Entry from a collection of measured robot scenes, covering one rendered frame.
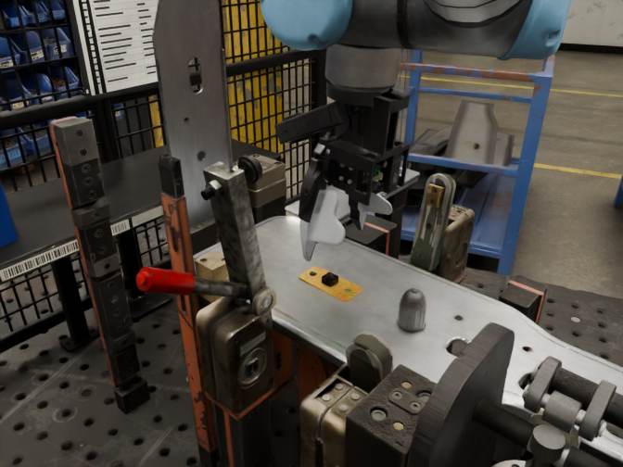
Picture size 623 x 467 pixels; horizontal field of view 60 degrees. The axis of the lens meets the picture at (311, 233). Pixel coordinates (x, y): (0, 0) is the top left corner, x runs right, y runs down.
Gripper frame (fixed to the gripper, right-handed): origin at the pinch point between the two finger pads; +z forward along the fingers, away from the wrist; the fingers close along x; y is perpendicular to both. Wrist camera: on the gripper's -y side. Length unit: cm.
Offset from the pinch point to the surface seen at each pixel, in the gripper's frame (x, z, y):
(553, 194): 278, 109, -42
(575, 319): 58, 36, 22
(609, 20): 755, 74, -157
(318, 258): 4.0, 7.6, -4.9
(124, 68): 7, -8, -55
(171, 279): -24.1, -6.1, 0.5
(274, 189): 13.6, 6.8, -23.2
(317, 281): -0.8, 7.1, -0.9
